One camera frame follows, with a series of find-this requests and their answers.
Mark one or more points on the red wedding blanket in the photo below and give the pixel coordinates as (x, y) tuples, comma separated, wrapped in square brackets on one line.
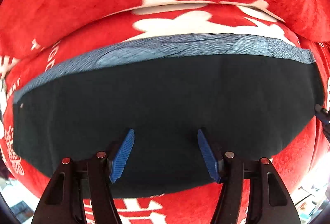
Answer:
[(36, 35)]

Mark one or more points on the black pants patterned waistband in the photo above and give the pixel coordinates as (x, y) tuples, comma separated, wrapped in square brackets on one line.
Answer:
[(253, 94)]

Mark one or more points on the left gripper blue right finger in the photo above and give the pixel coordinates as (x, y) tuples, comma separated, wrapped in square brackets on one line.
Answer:
[(212, 156)]

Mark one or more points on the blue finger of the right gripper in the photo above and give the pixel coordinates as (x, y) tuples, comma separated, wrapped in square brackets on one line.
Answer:
[(322, 114)]

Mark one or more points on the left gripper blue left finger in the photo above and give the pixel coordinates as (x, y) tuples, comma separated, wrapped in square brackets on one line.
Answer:
[(119, 154)]

